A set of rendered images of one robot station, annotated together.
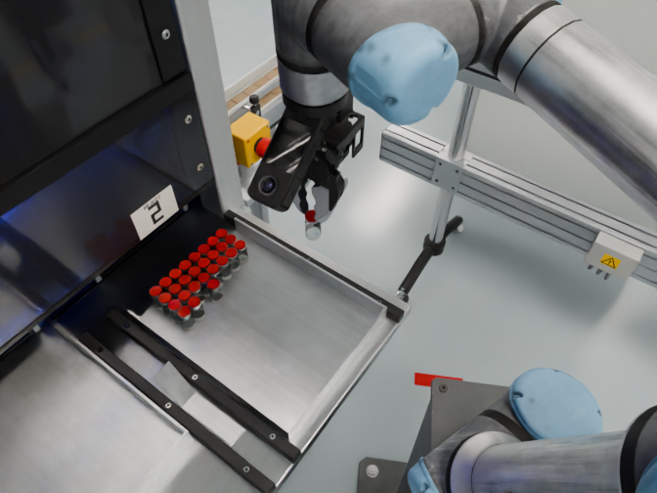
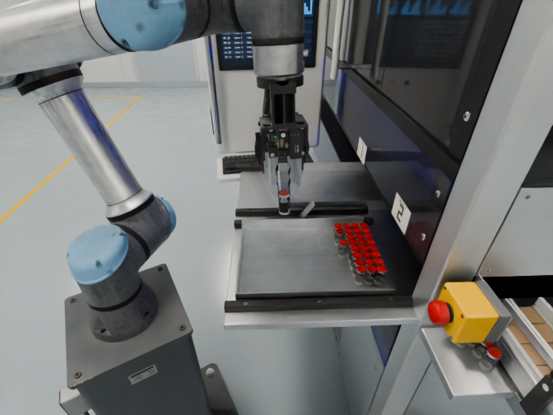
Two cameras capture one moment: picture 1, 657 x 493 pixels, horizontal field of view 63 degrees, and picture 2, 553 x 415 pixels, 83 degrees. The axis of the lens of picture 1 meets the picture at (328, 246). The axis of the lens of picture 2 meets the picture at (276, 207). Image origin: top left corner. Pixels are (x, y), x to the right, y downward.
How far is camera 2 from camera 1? 95 cm
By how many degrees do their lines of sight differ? 88
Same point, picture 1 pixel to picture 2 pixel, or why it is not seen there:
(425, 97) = not seen: hidden behind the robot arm
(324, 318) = (274, 281)
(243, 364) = (291, 240)
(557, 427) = (97, 230)
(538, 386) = (109, 244)
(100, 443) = (312, 196)
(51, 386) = (353, 197)
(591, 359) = not seen: outside the picture
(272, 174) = not seen: hidden behind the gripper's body
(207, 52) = (475, 169)
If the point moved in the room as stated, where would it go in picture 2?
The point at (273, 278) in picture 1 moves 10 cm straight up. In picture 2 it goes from (327, 283) to (332, 251)
